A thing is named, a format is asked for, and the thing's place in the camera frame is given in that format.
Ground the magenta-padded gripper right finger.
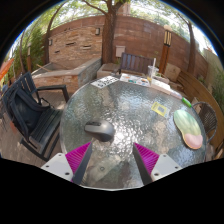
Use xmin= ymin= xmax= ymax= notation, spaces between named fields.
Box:
xmin=132 ymin=142 xmax=184 ymax=186

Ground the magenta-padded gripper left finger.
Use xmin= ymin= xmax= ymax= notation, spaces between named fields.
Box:
xmin=40 ymin=142 xmax=94 ymax=186

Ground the dark grey computer mouse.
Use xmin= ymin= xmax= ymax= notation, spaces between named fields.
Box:
xmin=83 ymin=119 xmax=117 ymax=143

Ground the green and pink mouse pad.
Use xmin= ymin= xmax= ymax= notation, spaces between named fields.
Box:
xmin=172 ymin=109 xmax=204 ymax=150

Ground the yellow printed card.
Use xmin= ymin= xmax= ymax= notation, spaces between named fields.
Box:
xmin=150 ymin=101 xmax=170 ymax=118

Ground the dark plastic armchair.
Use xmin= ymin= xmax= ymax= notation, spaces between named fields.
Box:
xmin=2 ymin=71 xmax=70 ymax=163

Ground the colourful printed leaflet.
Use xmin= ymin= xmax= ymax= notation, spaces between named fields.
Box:
xmin=119 ymin=73 xmax=151 ymax=88

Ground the black and white card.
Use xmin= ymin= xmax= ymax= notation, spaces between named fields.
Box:
xmin=90 ymin=75 xmax=120 ymax=90

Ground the stone raised garden bed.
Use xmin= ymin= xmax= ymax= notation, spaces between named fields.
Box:
xmin=31 ymin=57 xmax=103 ymax=94

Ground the curved wooden bench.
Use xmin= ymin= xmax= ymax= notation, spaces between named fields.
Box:
xmin=176 ymin=69 xmax=224 ymax=151

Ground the clear plastic cup with straw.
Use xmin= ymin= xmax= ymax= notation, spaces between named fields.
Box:
xmin=147 ymin=58 xmax=160 ymax=83

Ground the pale stone block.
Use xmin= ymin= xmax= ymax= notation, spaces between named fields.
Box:
xmin=164 ymin=63 xmax=183 ymax=83

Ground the dark slatted wooden chair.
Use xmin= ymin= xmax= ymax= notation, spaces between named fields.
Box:
xmin=114 ymin=52 xmax=156 ymax=76

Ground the slim tree trunk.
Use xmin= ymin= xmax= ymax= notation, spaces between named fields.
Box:
xmin=176 ymin=13 xmax=198 ymax=76

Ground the large tree trunk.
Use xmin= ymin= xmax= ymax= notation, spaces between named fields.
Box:
xmin=81 ymin=0 xmax=131 ymax=65

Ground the wooden garden lamp post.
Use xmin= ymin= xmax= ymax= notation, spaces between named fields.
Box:
xmin=158 ymin=24 xmax=174 ymax=75

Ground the grey wall utility box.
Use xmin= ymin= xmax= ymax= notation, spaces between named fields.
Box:
xmin=115 ymin=45 xmax=126 ymax=58

